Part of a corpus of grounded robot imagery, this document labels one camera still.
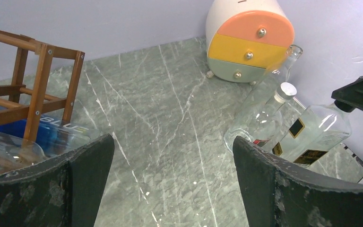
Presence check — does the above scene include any cream orange cylindrical box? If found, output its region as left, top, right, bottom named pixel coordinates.
left=205, top=0, right=294, bottom=84

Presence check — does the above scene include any blue plastic water bottle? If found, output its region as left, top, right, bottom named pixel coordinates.
left=0, top=106, right=102, bottom=157

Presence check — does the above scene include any dark bottle behind arm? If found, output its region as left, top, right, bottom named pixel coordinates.
left=223, top=82, right=297, bottom=154

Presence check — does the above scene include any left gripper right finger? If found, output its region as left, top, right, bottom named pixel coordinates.
left=233, top=136, right=363, bottom=227

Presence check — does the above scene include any brown wooden wine rack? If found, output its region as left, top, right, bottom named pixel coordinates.
left=0, top=30, right=85, bottom=141

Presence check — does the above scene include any clear square glass bottle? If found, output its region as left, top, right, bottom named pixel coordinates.
left=271, top=100, right=355, bottom=168

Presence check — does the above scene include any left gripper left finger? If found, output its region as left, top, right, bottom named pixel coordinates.
left=0, top=134, right=115, bottom=227

